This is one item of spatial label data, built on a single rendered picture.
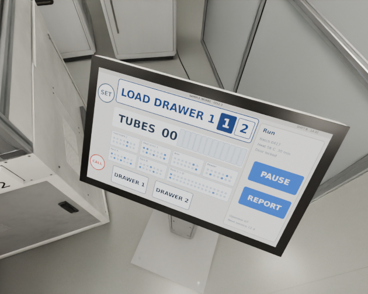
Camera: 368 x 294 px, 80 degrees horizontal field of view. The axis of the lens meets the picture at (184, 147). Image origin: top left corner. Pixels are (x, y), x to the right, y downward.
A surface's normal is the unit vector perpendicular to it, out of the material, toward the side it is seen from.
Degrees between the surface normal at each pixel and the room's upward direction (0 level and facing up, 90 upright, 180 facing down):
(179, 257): 3
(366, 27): 90
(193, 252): 3
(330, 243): 0
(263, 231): 50
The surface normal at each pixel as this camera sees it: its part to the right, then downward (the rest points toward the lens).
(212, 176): -0.24, 0.28
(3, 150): 0.34, 0.81
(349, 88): -0.98, 0.16
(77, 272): 0.04, -0.51
